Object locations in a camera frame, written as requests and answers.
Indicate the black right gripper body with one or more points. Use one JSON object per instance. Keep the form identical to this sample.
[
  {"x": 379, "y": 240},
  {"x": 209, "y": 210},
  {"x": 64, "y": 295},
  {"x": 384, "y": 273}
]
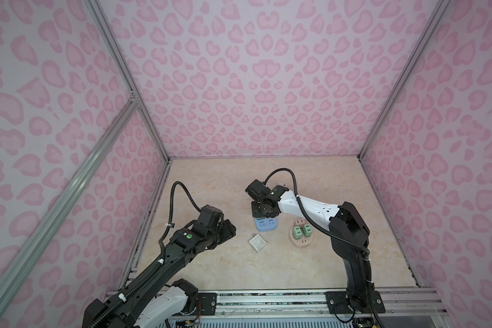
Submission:
[{"x": 264, "y": 210}]

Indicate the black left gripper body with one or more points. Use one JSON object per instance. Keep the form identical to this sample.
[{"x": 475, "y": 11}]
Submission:
[{"x": 225, "y": 229}]

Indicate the white square plug adapter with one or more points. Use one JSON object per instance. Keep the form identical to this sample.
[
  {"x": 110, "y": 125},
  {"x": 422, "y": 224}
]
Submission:
[{"x": 257, "y": 243}]

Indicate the green plug adapter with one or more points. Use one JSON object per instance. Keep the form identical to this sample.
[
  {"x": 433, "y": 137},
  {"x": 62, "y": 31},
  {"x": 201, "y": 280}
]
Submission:
[
  {"x": 307, "y": 230},
  {"x": 297, "y": 233}
]

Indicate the pink plug adapter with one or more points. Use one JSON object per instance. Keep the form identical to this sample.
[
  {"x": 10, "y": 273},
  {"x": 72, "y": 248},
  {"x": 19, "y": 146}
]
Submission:
[{"x": 299, "y": 223}]

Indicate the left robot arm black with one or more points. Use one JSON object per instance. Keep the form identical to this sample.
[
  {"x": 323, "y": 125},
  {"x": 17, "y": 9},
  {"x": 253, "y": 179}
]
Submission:
[{"x": 124, "y": 308}]

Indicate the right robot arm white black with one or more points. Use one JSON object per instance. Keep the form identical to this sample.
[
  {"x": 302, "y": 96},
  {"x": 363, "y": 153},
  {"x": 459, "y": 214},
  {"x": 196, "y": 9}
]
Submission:
[{"x": 346, "y": 229}]

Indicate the blue square power strip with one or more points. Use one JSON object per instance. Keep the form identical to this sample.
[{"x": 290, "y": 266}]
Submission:
[{"x": 266, "y": 224}]

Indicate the pink round power strip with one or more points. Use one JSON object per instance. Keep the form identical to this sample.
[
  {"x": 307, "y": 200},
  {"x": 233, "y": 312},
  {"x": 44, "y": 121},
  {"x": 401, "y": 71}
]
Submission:
[{"x": 301, "y": 243}]

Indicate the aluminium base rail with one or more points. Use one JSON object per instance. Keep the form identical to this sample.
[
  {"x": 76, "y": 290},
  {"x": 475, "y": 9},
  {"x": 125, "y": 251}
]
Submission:
[{"x": 396, "y": 307}]

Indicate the aluminium frame profile left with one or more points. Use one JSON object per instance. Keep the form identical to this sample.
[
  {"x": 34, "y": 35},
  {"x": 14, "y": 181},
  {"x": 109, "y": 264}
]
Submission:
[{"x": 80, "y": 161}]

